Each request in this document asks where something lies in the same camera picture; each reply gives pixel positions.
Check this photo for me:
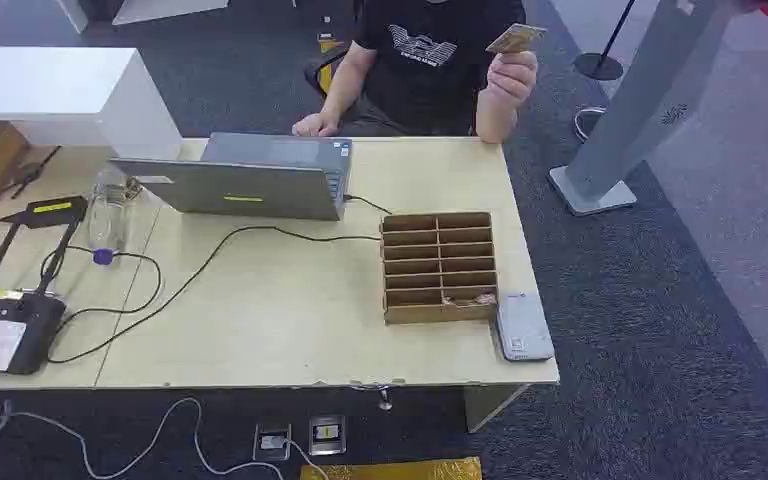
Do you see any black and yellow chair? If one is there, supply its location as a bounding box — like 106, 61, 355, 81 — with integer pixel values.
304, 33, 353, 99

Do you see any grey laptop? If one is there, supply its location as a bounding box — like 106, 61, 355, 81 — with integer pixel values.
109, 132, 353, 223

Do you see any thin black cable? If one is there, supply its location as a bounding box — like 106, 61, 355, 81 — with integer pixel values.
0, 145, 62, 209

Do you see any person's left hand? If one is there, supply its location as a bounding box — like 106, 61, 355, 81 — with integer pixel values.
485, 49, 539, 111

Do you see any silver floor socket with plug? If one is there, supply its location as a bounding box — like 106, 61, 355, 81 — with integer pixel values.
253, 423, 293, 462

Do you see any clear plastic water bottle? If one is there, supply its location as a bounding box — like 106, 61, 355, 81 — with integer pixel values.
87, 166, 131, 267

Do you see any grey kiosk stand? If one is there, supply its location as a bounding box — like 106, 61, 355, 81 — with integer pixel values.
548, 0, 763, 217

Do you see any long black cable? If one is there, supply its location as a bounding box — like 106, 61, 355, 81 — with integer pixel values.
47, 226, 383, 365

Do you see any person's right hand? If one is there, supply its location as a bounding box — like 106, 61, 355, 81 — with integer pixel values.
291, 111, 341, 138

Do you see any wooden card box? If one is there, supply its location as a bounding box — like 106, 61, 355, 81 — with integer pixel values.
379, 211, 499, 326

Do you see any silver floor socket yellow label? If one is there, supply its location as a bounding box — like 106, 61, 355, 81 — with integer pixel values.
308, 415, 348, 457

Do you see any gold printed card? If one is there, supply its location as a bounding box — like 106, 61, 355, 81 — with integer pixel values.
485, 23, 548, 55

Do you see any white floor cable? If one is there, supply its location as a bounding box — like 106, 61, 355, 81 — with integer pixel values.
0, 397, 329, 480

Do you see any white cabinet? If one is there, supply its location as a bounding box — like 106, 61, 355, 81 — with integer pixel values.
55, 0, 230, 34

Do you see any coiled grey cable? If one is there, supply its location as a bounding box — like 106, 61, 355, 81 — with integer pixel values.
572, 105, 607, 144

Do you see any person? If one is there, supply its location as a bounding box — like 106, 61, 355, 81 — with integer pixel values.
320, 0, 528, 145

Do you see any black stanchion post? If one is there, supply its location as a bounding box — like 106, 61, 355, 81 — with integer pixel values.
573, 0, 638, 82

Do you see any yellow floor mat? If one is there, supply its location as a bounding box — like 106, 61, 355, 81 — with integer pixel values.
299, 457, 483, 480

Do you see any black document scanner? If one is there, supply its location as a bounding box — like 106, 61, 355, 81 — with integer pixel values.
0, 195, 89, 376

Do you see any short black laptop cable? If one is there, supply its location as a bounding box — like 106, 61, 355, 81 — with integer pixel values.
344, 193, 393, 217

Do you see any looped black scanner cable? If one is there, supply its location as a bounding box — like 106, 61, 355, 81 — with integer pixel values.
39, 245, 163, 333

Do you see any grey card reader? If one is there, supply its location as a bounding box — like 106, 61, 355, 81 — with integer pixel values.
495, 292, 556, 363

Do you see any pale desk leg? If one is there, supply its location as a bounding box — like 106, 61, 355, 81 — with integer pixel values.
463, 384, 531, 434

